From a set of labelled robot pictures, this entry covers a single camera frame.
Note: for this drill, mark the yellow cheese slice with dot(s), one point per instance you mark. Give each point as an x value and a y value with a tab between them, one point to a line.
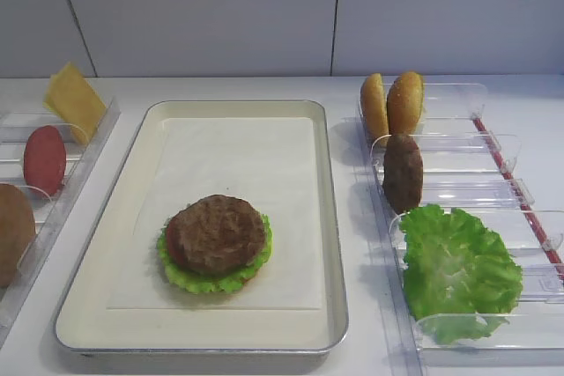
80	105
53	93

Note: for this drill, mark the cooked meat patty on stack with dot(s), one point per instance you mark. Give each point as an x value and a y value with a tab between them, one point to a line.
219	234

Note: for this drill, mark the upright meat patty in rack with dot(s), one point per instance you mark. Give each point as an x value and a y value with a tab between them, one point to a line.
403	173

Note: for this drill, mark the lettuce leaf in stack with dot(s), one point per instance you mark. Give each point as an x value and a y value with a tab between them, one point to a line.
194	283

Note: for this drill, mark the green lettuce leaf in rack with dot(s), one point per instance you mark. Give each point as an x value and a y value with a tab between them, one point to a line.
460	281

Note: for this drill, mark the yellow cheese slice in rack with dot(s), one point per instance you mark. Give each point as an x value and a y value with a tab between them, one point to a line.
53	93

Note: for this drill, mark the red tomato slice in rack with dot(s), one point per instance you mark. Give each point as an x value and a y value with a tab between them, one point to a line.
44	160

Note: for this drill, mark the white paper liner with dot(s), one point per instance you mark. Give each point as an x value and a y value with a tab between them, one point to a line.
270	163

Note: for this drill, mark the left bun half right rack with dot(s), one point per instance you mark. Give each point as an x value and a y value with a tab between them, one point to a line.
373	105

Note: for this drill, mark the bun half rack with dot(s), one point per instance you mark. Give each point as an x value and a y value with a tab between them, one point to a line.
405	103
373	105

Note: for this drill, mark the clear acrylic right rack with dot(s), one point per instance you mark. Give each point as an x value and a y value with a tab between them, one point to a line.
459	173

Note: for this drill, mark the cream metal tray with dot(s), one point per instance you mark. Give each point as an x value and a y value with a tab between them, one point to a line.
86	323

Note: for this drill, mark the brown bun in left rack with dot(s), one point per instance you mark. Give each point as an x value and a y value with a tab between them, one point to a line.
17	230

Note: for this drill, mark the red rail strip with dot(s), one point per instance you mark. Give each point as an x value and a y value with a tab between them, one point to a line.
529	215

